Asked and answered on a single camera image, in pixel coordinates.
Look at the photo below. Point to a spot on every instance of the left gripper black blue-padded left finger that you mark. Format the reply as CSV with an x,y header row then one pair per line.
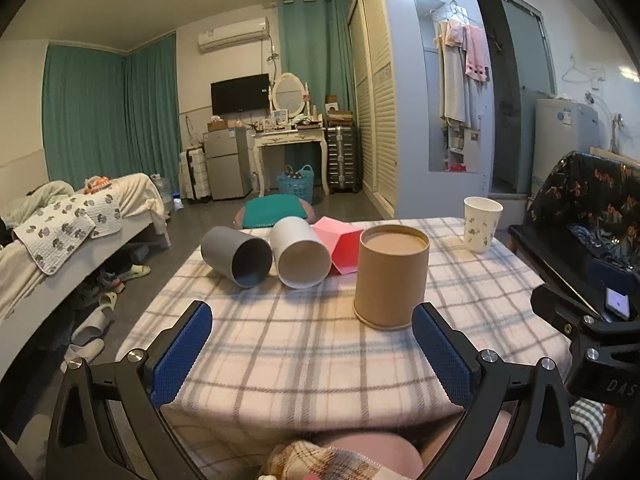
x,y
84,442

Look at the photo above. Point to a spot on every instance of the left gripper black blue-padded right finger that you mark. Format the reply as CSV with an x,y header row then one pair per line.
x,y
538,442

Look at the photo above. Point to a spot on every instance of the brown cardboard cup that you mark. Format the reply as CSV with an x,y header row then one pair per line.
x,y
391,276

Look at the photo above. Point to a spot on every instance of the white floral paper cup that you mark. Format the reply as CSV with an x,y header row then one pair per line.
x,y
481,218

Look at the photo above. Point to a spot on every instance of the grey plastic cup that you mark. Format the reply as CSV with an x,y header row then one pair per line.
x,y
242,258

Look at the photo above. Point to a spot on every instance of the pink hexagonal cup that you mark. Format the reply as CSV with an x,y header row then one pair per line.
x,y
342,240

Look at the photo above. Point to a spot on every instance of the white plastic cup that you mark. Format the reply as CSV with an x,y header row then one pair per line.
x,y
301,259

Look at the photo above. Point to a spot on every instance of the white slipper near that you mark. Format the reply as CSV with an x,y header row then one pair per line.
x,y
88,352

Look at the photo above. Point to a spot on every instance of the white slipper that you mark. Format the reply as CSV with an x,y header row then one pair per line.
x,y
88,352
94,326

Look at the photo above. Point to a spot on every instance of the floral black chair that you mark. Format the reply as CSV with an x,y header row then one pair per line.
x,y
595,200

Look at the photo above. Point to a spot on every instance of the white slipper far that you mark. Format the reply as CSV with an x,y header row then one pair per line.
x,y
94,326

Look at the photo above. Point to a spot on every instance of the green slipper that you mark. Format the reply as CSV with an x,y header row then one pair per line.
x,y
135,271

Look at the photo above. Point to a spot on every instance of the white washing machine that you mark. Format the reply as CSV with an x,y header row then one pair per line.
x,y
561,127

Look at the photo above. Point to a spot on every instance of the plaid tablecloth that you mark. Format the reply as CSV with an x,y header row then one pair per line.
x,y
282,362

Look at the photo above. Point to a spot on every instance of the bed with blankets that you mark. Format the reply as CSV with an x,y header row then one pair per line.
x,y
28,296

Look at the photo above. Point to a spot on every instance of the floral quilted mat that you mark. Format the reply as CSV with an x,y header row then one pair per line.
x,y
53,233

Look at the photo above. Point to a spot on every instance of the water bottle jug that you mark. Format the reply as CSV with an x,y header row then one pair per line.
x,y
162,185

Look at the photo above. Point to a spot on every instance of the white striped suitcase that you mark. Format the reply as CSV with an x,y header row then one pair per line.
x,y
193,177

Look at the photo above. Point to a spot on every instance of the teal cushion stool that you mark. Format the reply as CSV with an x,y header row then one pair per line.
x,y
265,212

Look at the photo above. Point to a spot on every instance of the pink hanging towel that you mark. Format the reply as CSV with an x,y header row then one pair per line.
x,y
472,41

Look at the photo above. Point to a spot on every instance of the black silver suitcase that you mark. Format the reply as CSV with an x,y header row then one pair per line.
x,y
343,158

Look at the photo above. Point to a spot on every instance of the silver mini fridge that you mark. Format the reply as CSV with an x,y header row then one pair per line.
x,y
227,163

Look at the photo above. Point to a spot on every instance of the white hanging towel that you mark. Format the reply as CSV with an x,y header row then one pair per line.
x,y
453,106

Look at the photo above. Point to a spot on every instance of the blue laundry basket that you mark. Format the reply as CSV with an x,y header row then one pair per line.
x,y
299,183

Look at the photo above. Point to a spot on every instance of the green curtain left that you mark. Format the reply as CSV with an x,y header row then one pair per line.
x,y
105,114

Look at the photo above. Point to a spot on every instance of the green curtain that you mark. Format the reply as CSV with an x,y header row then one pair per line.
x,y
105,114
315,46

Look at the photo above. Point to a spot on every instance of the white dressing table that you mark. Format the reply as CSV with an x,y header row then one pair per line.
x,y
285,138

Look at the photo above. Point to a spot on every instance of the white sliding wardrobe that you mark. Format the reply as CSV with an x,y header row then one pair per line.
x,y
415,165

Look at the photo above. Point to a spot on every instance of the oval vanity mirror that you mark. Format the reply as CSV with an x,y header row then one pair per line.
x,y
288,93

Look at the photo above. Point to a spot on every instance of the green curtain centre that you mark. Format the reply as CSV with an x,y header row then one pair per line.
x,y
315,46

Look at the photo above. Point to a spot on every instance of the white air conditioner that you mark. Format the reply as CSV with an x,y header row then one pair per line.
x,y
256,29

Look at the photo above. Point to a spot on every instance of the black wall television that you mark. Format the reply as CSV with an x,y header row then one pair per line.
x,y
239,95

